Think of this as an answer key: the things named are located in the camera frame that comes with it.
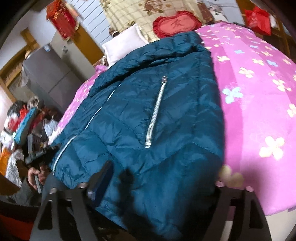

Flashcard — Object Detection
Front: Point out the red hanging decoration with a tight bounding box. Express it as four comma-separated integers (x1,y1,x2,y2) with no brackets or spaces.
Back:
46,1,79,41

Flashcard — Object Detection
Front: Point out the patterned blanket pile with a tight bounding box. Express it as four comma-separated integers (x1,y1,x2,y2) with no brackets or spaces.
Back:
5,149,27,188

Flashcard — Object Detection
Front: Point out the white rectangular pillow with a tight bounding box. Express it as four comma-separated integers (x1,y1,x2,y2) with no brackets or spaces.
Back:
102,24,149,67

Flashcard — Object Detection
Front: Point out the teal quilted down jacket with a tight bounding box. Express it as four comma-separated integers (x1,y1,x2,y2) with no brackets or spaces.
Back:
50,32,225,240

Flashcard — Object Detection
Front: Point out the pink floral bed cover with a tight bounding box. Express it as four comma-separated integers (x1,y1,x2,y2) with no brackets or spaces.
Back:
48,21,296,216

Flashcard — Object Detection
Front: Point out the grey wardrobe cabinet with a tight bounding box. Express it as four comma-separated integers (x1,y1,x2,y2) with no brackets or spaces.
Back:
23,33,95,113

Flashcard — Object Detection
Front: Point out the person's left hand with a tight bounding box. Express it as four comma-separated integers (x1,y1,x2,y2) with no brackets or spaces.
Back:
28,165,50,191

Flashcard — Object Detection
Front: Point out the beige floral large pillow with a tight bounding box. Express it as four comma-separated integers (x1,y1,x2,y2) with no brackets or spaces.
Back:
100,0,206,42

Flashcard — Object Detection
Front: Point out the blue flat box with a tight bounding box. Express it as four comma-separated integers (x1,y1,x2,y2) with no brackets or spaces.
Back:
14,108,38,146

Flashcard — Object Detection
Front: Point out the red heart-shaped cushion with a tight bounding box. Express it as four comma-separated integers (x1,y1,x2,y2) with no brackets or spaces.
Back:
152,11,202,38

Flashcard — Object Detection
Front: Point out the red plastic bag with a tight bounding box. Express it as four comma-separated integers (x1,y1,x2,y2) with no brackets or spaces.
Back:
244,6,271,36

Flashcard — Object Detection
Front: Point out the white slatted headboard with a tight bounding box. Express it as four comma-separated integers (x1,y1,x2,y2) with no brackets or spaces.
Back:
66,0,112,47

